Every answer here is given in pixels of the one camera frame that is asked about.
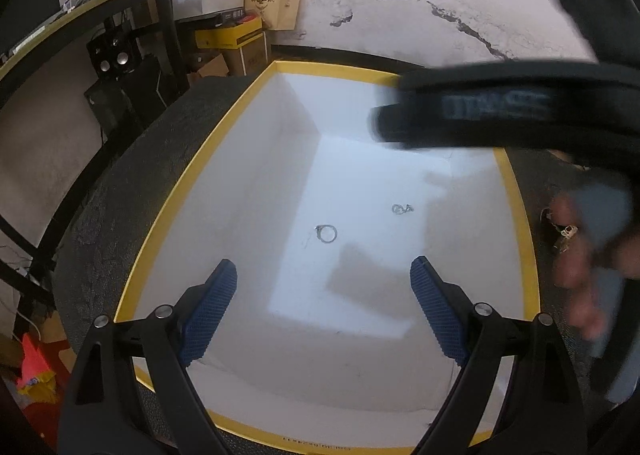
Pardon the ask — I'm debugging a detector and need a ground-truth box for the small silver earring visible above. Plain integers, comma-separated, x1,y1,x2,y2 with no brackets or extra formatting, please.
392,204,413,214

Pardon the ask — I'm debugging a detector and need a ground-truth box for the gold black wristwatch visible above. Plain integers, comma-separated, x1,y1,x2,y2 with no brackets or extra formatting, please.
539,207,579,255

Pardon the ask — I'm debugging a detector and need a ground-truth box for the blurred person hand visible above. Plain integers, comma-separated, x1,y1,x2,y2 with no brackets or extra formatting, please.
544,185,639,340

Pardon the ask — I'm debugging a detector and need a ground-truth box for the yellow white storage box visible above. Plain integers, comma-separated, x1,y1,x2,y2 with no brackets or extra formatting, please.
115,62,540,454

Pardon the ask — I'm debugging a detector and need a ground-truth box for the dark patterned table cloth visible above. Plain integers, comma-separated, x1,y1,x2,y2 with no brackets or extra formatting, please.
52,72,640,455

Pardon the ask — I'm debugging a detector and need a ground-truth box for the red orange paper toy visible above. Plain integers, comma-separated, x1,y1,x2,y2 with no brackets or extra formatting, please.
16,334,58,404

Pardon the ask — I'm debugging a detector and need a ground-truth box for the black desk with shelf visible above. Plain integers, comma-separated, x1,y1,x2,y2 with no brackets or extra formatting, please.
0,0,202,315

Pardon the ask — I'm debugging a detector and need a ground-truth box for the black speaker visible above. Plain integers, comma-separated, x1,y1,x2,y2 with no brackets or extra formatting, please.
86,31,142,79

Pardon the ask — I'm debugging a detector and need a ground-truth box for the yellow black carton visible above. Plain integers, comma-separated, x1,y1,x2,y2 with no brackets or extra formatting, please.
194,15,264,50

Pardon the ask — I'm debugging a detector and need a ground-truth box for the brown kraft gift bag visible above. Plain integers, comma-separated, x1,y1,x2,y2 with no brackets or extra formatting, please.
244,0,300,31

